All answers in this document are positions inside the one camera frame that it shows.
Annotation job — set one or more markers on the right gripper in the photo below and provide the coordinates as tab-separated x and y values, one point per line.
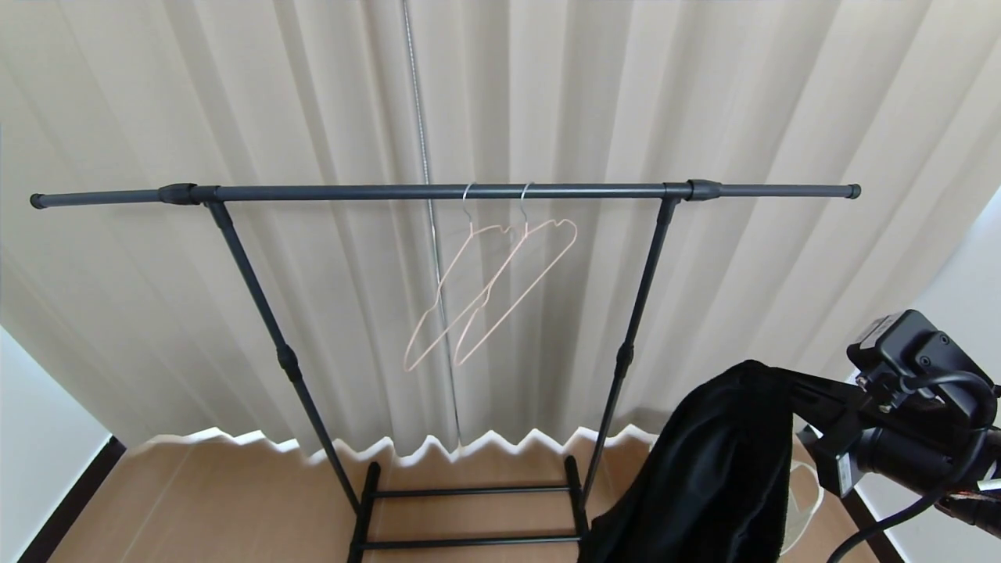
899	457

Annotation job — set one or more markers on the black shorts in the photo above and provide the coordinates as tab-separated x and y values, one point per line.
704	469

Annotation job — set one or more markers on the pink clothes hanger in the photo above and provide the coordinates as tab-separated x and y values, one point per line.
525	190
467	190

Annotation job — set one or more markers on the white laundry basket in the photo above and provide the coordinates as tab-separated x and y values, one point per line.
818	494

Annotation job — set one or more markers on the black clothes rack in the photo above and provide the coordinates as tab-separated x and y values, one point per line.
352	192

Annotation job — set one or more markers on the silver curtain wand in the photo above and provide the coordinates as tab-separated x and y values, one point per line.
422	148

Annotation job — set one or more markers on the beige curtain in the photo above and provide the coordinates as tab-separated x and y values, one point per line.
195	94

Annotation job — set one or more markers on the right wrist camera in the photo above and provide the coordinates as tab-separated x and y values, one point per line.
915	352

